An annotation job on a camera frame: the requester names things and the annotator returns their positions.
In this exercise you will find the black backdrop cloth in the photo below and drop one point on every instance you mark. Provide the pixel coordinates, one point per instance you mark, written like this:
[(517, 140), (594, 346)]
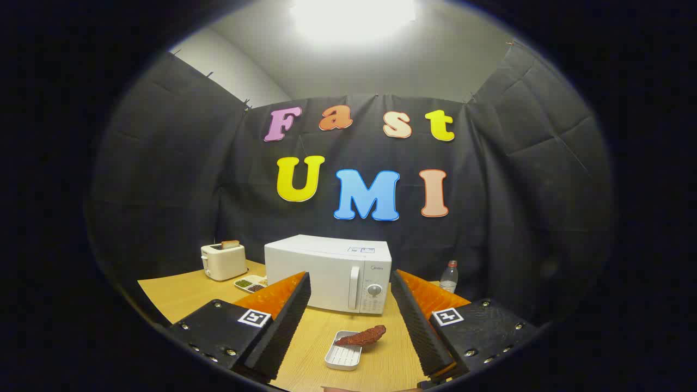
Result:
[(163, 190)]

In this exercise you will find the white rectangular dish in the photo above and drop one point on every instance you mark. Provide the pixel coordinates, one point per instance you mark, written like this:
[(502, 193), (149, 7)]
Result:
[(343, 358)]

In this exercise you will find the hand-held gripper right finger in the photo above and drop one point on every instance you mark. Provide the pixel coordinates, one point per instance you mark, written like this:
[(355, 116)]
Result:
[(416, 321)]

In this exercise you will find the ceiling light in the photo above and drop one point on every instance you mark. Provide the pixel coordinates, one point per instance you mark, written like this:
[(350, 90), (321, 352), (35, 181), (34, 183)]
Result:
[(351, 19)]

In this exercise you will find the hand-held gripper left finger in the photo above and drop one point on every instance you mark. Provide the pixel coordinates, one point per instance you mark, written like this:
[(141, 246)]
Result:
[(286, 321)]

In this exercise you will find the toast slice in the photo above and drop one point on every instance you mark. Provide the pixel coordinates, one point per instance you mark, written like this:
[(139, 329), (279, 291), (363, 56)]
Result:
[(230, 245)]

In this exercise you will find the cream toaster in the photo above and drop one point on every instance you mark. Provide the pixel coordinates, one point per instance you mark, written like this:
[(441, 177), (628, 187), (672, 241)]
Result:
[(223, 264)]

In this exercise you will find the brown meat piece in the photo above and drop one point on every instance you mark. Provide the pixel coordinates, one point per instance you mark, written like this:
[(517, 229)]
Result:
[(362, 336)]

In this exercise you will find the clear plastic water bottle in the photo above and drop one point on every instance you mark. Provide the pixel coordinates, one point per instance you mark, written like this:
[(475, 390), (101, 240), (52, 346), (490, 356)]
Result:
[(448, 279)]

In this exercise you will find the divided dish of beans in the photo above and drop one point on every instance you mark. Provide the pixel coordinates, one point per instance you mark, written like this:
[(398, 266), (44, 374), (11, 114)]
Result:
[(248, 283)]

